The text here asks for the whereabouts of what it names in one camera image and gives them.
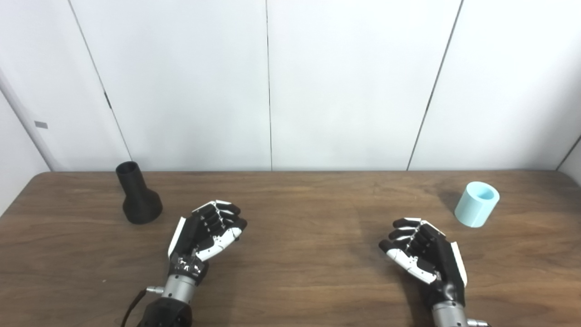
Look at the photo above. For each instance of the left white-black robot hand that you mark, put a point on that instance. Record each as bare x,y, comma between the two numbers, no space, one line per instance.
193,234

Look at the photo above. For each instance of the right white-black robot hand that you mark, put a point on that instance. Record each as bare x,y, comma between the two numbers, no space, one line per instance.
438,261

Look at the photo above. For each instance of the black nozzle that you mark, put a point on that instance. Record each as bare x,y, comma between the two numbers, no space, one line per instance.
138,200

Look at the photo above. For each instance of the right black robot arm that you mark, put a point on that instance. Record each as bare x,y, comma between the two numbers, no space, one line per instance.
449,315

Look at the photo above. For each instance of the black wall panel hinge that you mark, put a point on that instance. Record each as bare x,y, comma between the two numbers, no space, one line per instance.
108,101

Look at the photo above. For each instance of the small gray wall label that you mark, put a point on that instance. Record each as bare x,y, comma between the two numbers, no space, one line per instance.
41,124

